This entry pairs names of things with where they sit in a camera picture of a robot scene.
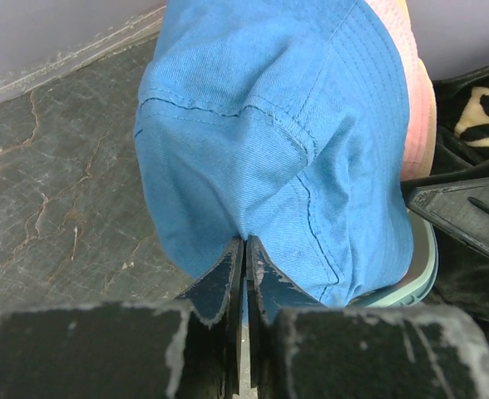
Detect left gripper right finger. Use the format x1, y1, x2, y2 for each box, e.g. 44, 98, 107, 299
245, 235, 322, 395

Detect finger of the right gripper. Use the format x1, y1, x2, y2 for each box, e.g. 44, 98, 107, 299
401, 174, 489, 258

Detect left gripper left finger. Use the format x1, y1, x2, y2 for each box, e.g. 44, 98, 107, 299
176, 238, 245, 395

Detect pink bucket hat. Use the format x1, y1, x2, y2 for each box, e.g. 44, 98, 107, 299
368, 0, 437, 180

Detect blue bucket hat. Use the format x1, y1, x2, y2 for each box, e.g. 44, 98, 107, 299
134, 1, 413, 306

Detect teal plastic basket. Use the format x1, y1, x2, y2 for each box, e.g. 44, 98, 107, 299
349, 211, 439, 308

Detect black floral blanket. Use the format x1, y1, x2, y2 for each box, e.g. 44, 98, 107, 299
428, 66, 489, 343

